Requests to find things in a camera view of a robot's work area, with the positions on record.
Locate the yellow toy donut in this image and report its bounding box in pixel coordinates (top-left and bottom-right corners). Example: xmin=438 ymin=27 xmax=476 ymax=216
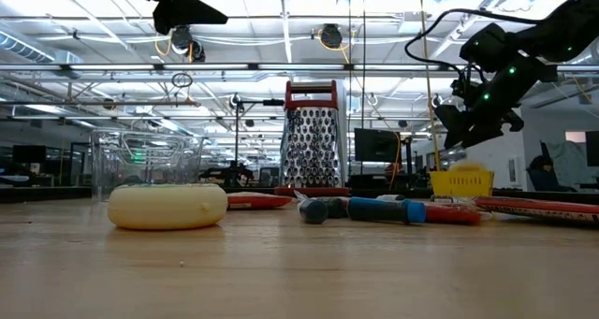
xmin=447 ymin=162 xmax=489 ymax=173

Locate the clear plastic container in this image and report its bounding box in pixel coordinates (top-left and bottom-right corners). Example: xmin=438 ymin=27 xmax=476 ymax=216
xmin=91 ymin=129 xmax=205 ymax=202

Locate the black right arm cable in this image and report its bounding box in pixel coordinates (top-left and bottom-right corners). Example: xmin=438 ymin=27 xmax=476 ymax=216
xmin=404 ymin=7 xmax=540 ymax=77

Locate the dark green marker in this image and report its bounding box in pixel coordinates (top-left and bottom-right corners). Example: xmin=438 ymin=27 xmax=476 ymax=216
xmin=322 ymin=196 xmax=350 ymax=220

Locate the dark grey capped marker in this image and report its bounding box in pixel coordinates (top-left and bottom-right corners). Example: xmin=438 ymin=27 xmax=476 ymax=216
xmin=299 ymin=197 xmax=330 ymax=225

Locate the green iced toy donut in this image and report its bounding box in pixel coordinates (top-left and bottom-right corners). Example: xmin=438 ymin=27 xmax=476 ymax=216
xmin=107 ymin=183 xmax=229 ymax=231

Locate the dark background machine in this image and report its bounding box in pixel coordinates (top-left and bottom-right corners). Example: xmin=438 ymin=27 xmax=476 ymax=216
xmin=198 ymin=162 xmax=256 ymax=189

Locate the yellow plastic basket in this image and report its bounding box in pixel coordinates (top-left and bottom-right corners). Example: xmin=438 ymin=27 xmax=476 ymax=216
xmin=429 ymin=168 xmax=495 ymax=198

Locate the black background monitor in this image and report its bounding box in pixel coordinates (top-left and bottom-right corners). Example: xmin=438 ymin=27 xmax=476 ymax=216
xmin=11 ymin=144 xmax=48 ymax=165

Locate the blue marker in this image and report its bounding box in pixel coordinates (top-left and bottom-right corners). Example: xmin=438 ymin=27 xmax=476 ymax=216
xmin=346 ymin=196 xmax=428 ymax=225

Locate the black boom stand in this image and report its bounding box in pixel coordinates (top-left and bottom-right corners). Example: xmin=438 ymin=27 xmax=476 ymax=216
xmin=228 ymin=93 xmax=285 ymax=170

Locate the black computer monitor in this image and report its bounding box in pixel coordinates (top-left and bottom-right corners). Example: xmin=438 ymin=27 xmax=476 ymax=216
xmin=354 ymin=127 xmax=402 ymax=164

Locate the dark wall screen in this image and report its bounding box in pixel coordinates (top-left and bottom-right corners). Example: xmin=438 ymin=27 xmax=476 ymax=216
xmin=585 ymin=130 xmax=599 ymax=167

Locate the yellow hanging cable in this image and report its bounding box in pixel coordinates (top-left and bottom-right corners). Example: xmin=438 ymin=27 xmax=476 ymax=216
xmin=417 ymin=0 xmax=442 ymax=172

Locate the red snack packet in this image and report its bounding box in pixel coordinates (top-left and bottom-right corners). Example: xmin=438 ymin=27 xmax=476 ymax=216
xmin=293 ymin=190 xmax=483 ymax=226
xmin=226 ymin=191 xmax=294 ymax=211
xmin=431 ymin=195 xmax=599 ymax=225

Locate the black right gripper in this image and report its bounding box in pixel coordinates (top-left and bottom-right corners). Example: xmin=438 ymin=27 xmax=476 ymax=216
xmin=433 ymin=104 xmax=525 ymax=151

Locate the red steel box grater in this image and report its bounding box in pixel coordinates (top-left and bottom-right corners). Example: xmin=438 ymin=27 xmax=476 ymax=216
xmin=274 ymin=80 xmax=351 ymax=199

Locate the person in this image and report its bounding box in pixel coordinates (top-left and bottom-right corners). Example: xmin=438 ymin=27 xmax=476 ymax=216
xmin=527 ymin=154 xmax=577 ymax=193

